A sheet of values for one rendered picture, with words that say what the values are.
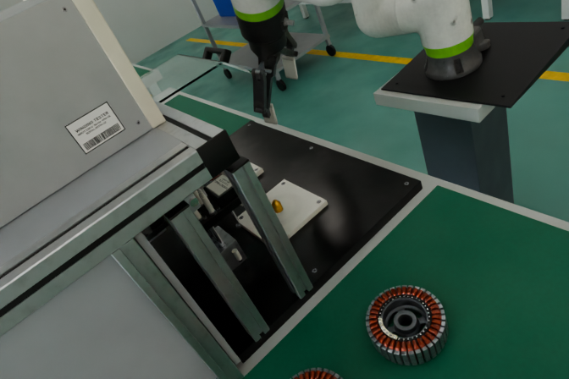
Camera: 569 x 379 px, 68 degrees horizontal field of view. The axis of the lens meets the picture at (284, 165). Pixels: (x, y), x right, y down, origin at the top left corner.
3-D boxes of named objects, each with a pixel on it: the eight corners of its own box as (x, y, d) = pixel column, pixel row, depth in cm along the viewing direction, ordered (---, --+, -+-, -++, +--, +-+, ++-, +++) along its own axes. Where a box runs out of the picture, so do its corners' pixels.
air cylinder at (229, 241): (229, 242, 90) (218, 224, 87) (247, 258, 84) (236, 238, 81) (210, 258, 88) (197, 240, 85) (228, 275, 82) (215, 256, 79)
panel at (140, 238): (119, 211, 117) (49, 122, 101) (241, 359, 66) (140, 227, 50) (115, 214, 117) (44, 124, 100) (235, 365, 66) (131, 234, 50)
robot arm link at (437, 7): (422, 38, 123) (406, -27, 112) (480, 30, 113) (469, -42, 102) (408, 63, 115) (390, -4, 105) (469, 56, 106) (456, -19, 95)
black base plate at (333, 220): (253, 125, 134) (251, 119, 133) (422, 189, 85) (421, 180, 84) (124, 219, 117) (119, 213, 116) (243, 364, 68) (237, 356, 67)
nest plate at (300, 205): (285, 183, 100) (284, 178, 99) (328, 204, 88) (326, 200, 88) (236, 222, 94) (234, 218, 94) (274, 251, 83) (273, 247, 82)
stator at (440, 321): (412, 285, 68) (408, 271, 66) (466, 335, 59) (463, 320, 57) (356, 326, 66) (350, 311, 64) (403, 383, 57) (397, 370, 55)
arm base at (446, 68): (461, 30, 129) (458, 12, 126) (512, 30, 118) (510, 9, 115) (414, 79, 119) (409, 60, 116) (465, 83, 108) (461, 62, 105)
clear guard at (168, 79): (206, 63, 115) (196, 43, 112) (252, 73, 97) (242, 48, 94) (99, 129, 103) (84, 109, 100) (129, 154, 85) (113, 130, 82)
